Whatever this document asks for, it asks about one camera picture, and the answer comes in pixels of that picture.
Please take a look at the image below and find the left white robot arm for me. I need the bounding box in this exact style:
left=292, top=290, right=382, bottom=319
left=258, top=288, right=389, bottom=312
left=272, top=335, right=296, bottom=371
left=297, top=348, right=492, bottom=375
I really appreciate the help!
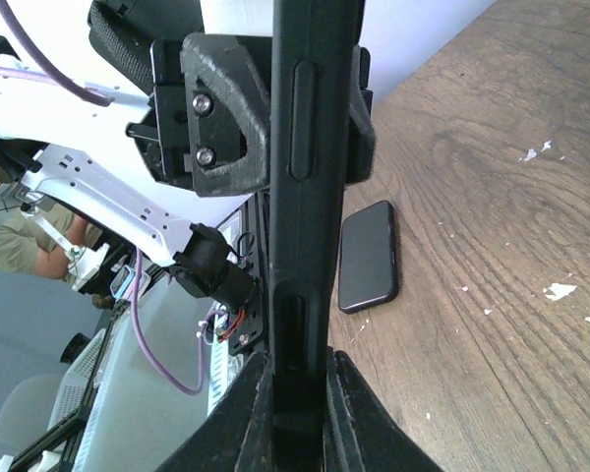
left=0, top=1, right=376, bottom=315

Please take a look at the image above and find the phone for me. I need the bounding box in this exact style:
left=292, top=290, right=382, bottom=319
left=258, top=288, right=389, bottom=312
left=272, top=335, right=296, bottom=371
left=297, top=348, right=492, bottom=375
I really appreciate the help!
left=337, top=201, right=399, bottom=315
left=269, top=1, right=364, bottom=471

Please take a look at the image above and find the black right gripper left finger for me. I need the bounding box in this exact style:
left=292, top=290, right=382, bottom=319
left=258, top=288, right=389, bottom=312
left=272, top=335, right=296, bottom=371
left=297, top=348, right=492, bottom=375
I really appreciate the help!
left=157, top=352, right=275, bottom=472

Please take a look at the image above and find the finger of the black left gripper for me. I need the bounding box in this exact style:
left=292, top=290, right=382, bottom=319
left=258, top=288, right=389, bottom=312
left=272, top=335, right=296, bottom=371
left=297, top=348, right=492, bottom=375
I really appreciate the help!
left=345, top=45, right=376, bottom=185

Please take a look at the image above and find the light blue slotted strip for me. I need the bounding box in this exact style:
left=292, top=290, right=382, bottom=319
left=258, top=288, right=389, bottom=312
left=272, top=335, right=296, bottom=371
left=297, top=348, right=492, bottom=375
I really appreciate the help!
left=72, top=289, right=228, bottom=471

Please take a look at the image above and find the person in khaki clothes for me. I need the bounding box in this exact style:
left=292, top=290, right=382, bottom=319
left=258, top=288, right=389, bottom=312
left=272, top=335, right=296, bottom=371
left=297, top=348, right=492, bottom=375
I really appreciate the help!
left=0, top=204, right=102, bottom=284

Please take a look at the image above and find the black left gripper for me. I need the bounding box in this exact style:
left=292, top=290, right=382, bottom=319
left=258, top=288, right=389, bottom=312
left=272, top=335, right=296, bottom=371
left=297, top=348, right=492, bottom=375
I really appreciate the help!
left=126, top=32, right=271, bottom=197

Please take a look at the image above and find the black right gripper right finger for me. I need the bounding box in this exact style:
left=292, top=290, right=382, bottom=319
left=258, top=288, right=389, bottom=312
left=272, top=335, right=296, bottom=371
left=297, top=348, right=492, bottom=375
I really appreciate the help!
left=323, top=348, right=442, bottom=472

